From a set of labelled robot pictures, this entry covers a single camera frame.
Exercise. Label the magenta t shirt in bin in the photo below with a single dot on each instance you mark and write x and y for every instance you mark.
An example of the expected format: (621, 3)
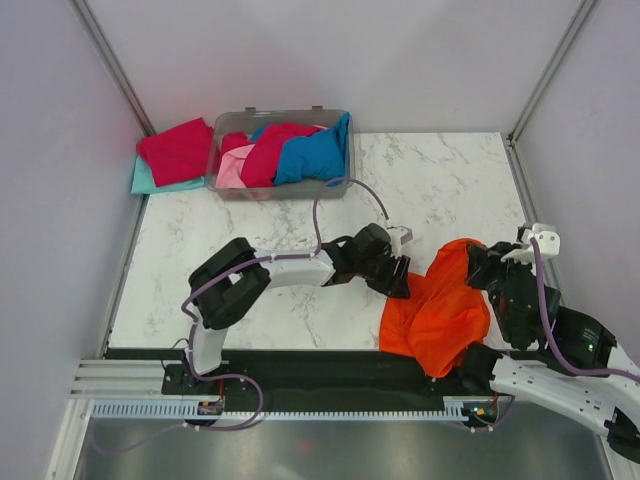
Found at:
(261, 164)

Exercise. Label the folded teal t shirt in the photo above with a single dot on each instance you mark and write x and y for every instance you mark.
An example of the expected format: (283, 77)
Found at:
(143, 182)

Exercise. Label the orange t shirt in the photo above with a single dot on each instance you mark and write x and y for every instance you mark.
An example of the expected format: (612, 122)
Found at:
(442, 317)

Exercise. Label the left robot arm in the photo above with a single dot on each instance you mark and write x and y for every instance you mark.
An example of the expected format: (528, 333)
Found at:
(228, 284)

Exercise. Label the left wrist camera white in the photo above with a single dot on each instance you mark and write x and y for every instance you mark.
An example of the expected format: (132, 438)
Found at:
(399, 236)

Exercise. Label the aluminium frame post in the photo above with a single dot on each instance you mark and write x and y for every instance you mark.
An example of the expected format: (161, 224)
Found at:
(100, 41)
(561, 50)

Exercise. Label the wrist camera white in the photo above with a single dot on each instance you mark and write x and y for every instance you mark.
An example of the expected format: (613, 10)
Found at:
(399, 236)
(545, 236)

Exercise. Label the left aluminium frame post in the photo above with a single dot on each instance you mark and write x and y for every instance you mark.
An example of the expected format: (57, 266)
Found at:
(100, 41)

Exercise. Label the blue t shirt in bin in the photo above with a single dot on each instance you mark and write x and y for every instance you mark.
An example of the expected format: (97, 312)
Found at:
(321, 156)

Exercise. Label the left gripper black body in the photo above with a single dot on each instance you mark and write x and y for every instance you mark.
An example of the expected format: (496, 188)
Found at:
(374, 272)

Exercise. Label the folded magenta t shirt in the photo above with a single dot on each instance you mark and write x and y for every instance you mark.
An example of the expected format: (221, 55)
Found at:
(179, 154)

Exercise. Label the clear plastic storage bin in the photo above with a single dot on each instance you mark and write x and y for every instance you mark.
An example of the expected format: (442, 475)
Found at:
(249, 121)

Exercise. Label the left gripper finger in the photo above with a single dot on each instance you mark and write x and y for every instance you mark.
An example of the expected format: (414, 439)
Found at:
(395, 286)
(401, 268)

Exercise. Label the pink t shirt in bin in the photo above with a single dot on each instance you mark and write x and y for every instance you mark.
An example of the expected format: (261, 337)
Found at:
(231, 166)

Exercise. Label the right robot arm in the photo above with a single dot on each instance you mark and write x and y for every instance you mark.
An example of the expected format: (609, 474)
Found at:
(561, 359)

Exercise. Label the right aluminium frame post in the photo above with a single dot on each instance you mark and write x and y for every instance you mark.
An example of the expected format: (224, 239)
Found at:
(561, 50)

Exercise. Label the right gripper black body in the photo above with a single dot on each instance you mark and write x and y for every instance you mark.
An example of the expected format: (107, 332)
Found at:
(487, 272)

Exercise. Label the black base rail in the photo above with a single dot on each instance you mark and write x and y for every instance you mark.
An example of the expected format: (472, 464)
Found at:
(358, 380)

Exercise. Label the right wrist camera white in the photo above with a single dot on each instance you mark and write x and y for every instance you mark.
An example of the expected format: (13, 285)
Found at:
(545, 236)

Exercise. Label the white slotted cable duct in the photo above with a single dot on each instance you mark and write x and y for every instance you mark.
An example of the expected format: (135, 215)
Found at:
(450, 410)

